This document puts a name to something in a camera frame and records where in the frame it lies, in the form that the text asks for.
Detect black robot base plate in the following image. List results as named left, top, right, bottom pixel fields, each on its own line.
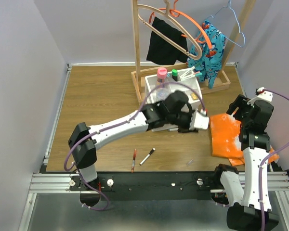
left=69, top=171, right=249, bottom=207

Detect white plastic drawer organizer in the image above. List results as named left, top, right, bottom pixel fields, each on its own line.
left=144, top=68, right=204, bottom=132

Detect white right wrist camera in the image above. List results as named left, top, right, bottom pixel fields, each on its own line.
left=247, top=87, right=273, bottom=106

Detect orange plastic hanger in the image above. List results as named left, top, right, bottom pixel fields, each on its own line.
left=148, top=0, right=214, bottom=51

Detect pink lid pencil tube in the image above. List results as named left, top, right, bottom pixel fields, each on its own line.
left=157, top=67, right=168, bottom=85

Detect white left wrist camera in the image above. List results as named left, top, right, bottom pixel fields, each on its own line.
left=189, top=109, right=210, bottom=130

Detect black green highlighter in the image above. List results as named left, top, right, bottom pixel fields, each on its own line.
left=171, top=69, right=179, bottom=82

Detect small yellow eraser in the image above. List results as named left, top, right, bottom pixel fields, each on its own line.
left=191, top=93, right=198, bottom=101

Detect black cap white marker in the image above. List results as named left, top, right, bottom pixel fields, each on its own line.
left=139, top=148, right=156, bottom=166

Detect orange white tie-dye cloth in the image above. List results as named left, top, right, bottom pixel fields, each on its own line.
left=208, top=113, right=280, bottom=167

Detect blue fish print garment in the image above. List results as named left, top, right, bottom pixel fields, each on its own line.
left=187, top=20, right=226, bottom=89

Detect beige wooden hanger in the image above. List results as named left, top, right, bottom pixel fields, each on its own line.
left=135, top=0, right=208, bottom=65

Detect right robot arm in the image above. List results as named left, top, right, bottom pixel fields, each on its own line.
left=212, top=91, right=279, bottom=231

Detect black shorts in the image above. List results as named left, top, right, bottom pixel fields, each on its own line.
left=146, top=17, right=188, bottom=65

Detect red pen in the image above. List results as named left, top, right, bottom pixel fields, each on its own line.
left=131, top=149, right=137, bottom=173

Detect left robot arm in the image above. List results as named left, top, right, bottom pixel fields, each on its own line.
left=68, top=90, right=202, bottom=190

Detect wooden clothes rack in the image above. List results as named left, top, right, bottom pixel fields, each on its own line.
left=131, top=0, right=256, bottom=103

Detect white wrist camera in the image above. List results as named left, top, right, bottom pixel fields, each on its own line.
left=189, top=109, right=210, bottom=130
left=247, top=87, right=273, bottom=106

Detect aluminium frame rails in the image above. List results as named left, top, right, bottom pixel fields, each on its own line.
left=18, top=63, right=289, bottom=231

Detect blue wire hanger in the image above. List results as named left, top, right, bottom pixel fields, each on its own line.
left=204, top=0, right=246, bottom=48

